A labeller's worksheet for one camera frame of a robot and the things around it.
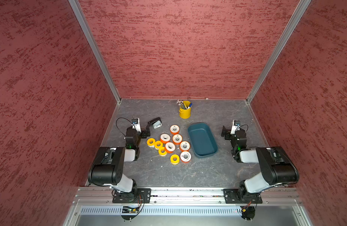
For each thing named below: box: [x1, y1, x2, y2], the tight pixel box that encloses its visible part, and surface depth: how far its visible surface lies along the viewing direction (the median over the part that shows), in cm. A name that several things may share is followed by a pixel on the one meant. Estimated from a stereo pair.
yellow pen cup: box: [178, 100, 192, 120], surface depth 106 cm
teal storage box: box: [187, 122, 218, 159], surface depth 99 cm
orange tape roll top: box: [169, 124, 180, 135], surface depth 102 cm
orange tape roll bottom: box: [180, 150, 192, 164], surface depth 89 cm
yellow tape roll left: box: [146, 137, 156, 148], surface depth 95 cm
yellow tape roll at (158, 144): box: [154, 140, 164, 150], surface depth 94 cm
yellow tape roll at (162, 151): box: [158, 146, 168, 157], surface depth 91 cm
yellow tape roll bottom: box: [170, 153, 180, 166], surface depth 87 cm
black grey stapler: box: [147, 117, 163, 129], surface depth 104 cm
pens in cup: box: [176, 99, 193, 110], surface depth 105 cm
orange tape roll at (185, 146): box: [179, 140, 191, 152], surface depth 93 cm
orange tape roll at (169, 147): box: [164, 141, 176, 154], surface depth 91 cm
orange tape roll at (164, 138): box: [160, 133, 171, 144], surface depth 95 cm
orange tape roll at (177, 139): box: [172, 133, 183, 146], surface depth 97 cm
